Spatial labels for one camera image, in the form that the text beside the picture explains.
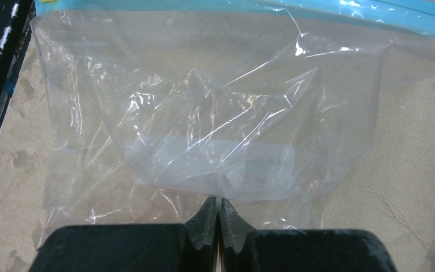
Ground clear zip top bag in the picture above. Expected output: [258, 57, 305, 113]
[31, 1, 435, 236]

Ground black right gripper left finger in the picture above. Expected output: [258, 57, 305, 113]
[30, 197, 218, 271]

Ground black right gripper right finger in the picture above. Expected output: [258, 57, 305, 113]
[219, 199, 396, 271]

